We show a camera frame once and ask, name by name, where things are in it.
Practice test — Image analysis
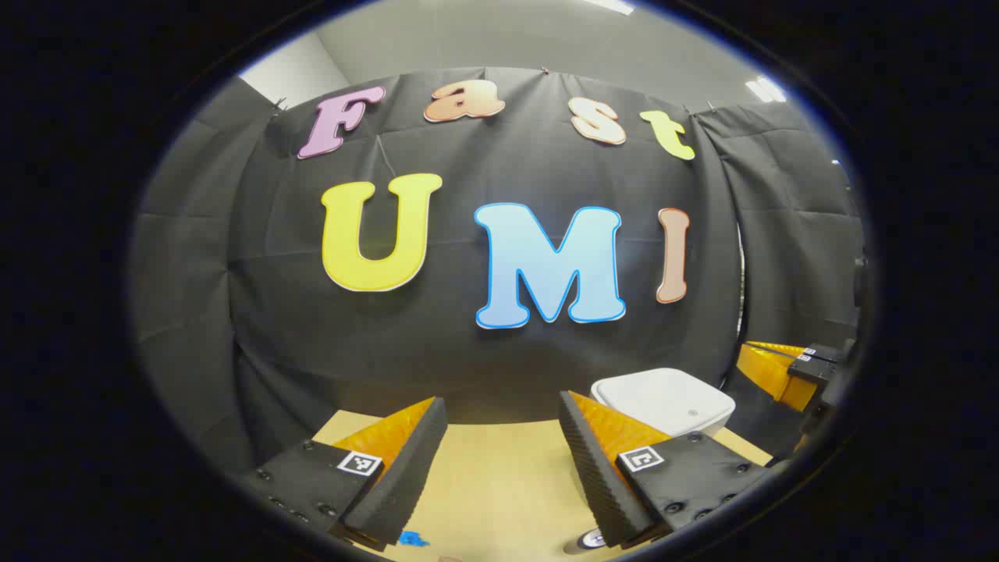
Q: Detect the black backdrop cloth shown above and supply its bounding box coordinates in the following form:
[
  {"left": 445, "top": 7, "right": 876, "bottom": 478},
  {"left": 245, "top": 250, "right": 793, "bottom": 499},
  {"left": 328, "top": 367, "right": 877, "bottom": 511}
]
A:
[{"left": 129, "top": 66, "right": 867, "bottom": 477}]

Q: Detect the ceiling light panel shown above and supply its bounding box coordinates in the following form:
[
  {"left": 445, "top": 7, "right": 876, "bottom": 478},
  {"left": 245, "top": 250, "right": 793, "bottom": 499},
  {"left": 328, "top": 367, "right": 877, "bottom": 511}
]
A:
[{"left": 745, "top": 75, "right": 788, "bottom": 105}]

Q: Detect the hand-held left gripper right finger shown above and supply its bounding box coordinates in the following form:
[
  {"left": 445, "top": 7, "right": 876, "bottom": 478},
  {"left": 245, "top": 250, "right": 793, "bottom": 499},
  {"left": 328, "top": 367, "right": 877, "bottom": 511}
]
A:
[{"left": 558, "top": 390, "right": 773, "bottom": 548}]

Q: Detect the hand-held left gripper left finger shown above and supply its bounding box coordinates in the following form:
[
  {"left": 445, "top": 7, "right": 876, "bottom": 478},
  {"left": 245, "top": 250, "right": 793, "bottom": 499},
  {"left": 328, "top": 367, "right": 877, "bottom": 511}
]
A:
[{"left": 254, "top": 397, "right": 450, "bottom": 549}]

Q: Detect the white desktop garbage bin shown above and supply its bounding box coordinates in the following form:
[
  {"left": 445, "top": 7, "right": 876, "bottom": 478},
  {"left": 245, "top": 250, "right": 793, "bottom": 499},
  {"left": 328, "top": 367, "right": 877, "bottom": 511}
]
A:
[{"left": 591, "top": 368, "right": 737, "bottom": 439}]

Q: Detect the light wooden desktop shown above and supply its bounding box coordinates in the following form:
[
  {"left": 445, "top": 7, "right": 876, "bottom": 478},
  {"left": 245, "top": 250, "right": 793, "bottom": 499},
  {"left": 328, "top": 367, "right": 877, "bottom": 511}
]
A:
[{"left": 312, "top": 410, "right": 773, "bottom": 562}]

